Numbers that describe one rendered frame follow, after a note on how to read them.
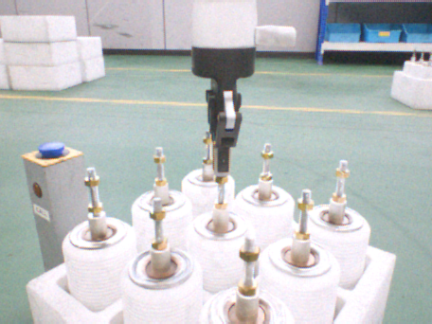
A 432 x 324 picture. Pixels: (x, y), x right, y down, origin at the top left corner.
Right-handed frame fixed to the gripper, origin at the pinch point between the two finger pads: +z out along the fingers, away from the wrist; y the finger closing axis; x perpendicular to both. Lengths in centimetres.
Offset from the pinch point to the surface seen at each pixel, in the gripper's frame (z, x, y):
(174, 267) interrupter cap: 10.0, -6.6, 8.6
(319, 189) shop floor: 35, 42, -60
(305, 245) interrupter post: 7.5, 8.6, 9.5
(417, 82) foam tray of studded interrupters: 19, 144, -165
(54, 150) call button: 2.5, -24.8, -13.3
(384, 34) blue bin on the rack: 0, 243, -377
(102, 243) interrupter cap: 9.8, -15.6, 2.8
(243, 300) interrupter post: 7.3, -0.4, 17.7
